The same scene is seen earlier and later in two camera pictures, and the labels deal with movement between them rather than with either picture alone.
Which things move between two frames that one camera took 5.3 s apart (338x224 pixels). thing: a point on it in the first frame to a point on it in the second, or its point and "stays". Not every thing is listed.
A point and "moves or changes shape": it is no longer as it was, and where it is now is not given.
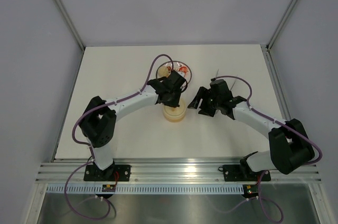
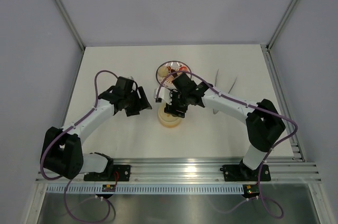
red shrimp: [184, 69] stays
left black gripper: [175, 103] to [142, 103]
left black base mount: [92, 173] stays
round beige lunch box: [175, 114] moves or changes shape
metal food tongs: [234, 82] stays
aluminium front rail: [166, 170] stays
